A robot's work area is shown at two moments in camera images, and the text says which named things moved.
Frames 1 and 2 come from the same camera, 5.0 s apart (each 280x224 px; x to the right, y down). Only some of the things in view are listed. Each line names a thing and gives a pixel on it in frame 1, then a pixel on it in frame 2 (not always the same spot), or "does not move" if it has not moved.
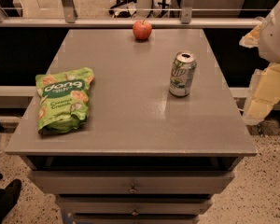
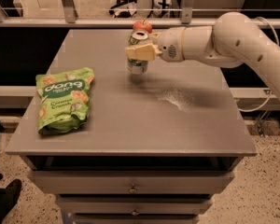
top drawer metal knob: x=133 y=189 does not move
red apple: x=142 y=31 does not move
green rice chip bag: x=63 y=100 does not move
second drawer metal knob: x=135 y=212 does not move
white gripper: x=276 y=37 to x=170 y=45
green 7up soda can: x=182 y=74 to x=138 y=66
